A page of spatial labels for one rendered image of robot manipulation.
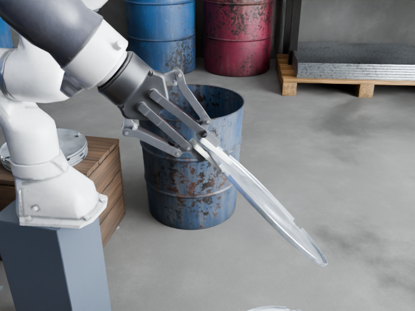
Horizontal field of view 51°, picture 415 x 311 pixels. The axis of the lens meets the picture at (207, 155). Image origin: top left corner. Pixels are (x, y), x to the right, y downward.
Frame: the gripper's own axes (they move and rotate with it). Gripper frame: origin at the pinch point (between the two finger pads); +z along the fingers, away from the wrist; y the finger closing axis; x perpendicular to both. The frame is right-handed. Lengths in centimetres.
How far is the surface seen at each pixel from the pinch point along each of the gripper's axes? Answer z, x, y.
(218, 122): 34, 78, -1
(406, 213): 124, 69, 24
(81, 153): 7, 82, -41
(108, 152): 16, 89, -37
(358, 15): 170, 301, 140
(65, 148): 2, 85, -44
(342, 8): 155, 306, 134
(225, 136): 41, 79, -3
